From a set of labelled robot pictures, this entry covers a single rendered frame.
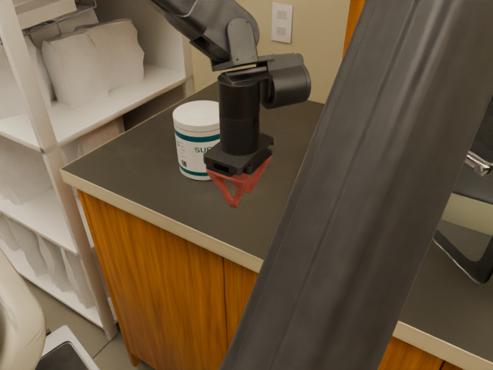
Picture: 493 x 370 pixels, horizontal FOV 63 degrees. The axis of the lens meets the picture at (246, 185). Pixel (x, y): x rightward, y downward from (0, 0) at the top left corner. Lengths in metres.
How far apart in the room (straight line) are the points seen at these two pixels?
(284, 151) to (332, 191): 0.92
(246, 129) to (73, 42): 0.95
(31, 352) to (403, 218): 0.20
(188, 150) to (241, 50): 0.44
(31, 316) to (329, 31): 1.18
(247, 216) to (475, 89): 0.71
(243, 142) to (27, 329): 0.39
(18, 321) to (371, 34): 0.22
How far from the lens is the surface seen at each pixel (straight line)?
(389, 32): 0.17
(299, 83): 0.57
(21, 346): 0.26
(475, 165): 0.62
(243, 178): 0.57
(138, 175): 1.01
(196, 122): 0.89
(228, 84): 0.53
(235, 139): 0.56
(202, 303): 1.06
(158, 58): 1.73
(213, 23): 0.52
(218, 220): 0.84
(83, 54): 1.42
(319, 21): 1.32
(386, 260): 0.16
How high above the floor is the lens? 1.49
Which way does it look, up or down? 36 degrees down
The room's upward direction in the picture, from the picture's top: straight up
